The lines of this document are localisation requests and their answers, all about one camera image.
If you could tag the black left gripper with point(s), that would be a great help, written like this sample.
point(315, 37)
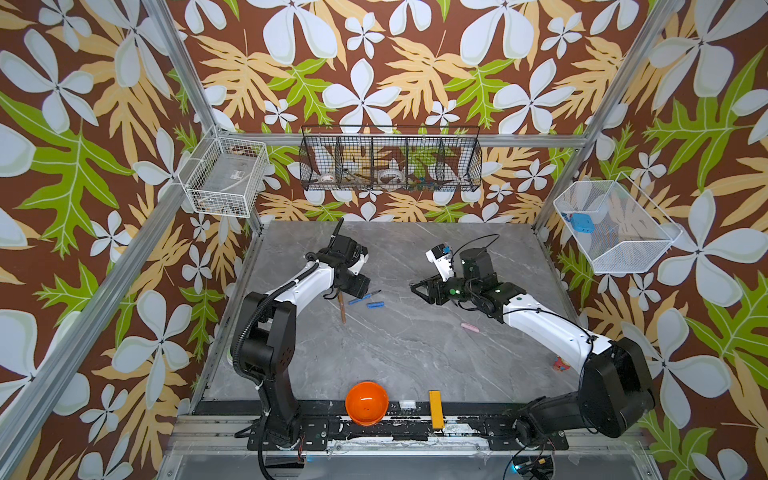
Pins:
point(362, 286)

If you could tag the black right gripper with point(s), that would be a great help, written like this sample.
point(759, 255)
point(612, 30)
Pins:
point(436, 291)

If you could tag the brown pen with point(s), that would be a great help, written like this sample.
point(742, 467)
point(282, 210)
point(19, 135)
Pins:
point(342, 307)

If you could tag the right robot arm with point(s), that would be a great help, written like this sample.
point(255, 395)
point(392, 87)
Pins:
point(615, 386)

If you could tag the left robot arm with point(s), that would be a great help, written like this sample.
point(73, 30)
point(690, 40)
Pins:
point(264, 338)

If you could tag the yellow block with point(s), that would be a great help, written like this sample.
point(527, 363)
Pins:
point(436, 410)

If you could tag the orange bowl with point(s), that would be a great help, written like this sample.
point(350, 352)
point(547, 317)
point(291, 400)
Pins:
point(367, 403)

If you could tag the small red yellow toy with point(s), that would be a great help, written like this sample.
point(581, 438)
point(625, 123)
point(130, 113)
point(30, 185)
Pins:
point(561, 365)

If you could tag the blue object in basket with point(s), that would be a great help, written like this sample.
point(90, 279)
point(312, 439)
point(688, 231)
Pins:
point(582, 223)

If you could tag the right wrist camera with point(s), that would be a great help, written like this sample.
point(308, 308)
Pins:
point(441, 256)

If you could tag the black wire basket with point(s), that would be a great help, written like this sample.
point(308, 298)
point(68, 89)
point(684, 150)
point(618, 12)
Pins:
point(390, 158)

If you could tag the white wire basket left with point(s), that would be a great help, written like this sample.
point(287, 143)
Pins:
point(223, 175)

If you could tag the white wire basket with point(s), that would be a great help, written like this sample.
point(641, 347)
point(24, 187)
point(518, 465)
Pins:
point(632, 231)
point(223, 175)

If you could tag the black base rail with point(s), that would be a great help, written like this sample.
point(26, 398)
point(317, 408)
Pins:
point(326, 421)

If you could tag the white wire basket right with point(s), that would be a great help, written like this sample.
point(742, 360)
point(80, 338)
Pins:
point(632, 231)

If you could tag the aluminium left corner post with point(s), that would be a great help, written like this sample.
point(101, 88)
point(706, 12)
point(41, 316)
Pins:
point(198, 103)

